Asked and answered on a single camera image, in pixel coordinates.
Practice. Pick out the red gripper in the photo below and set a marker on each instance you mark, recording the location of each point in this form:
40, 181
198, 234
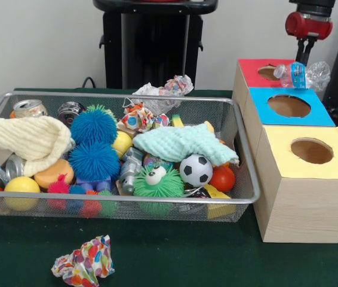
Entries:
308, 26

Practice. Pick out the crushed clear plastic bottle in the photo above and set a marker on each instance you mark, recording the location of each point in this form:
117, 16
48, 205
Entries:
297, 76

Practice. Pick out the mint green waffle cloth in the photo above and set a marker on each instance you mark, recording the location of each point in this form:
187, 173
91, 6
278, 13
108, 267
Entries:
181, 143

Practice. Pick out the cream waffle cloth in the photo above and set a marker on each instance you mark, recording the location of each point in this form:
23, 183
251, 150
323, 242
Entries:
22, 140

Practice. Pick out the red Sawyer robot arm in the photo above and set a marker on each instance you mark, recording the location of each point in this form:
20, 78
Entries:
312, 7

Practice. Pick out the wooden box with three holes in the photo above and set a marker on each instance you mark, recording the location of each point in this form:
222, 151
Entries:
303, 197

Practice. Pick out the red ball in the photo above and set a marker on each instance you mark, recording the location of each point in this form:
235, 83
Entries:
224, 177

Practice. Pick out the black and white soccer ball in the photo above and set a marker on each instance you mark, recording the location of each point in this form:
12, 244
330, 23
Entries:
196, 170

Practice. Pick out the yellow cheese wedge toy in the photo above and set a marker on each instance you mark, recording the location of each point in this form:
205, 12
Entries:
217, 194

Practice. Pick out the green fuzzy toy with eyes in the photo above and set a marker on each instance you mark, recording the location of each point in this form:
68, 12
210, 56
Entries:
160, 184

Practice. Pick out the yellow ball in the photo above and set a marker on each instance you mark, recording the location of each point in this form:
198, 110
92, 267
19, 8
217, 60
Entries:
21, 191
123, 143

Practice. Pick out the grey robot toy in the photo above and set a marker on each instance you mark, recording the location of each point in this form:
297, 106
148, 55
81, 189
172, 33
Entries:
131, 172

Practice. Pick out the blue spiky ball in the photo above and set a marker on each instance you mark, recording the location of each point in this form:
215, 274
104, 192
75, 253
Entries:
94, 160
94, 125

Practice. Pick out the orange round disc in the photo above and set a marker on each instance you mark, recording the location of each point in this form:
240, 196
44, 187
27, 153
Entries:
52, 173

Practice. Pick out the crushed silver can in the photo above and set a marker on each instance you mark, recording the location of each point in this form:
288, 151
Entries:
28, 109

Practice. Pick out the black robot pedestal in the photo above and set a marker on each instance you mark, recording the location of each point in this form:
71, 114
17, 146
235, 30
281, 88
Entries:
154, 48

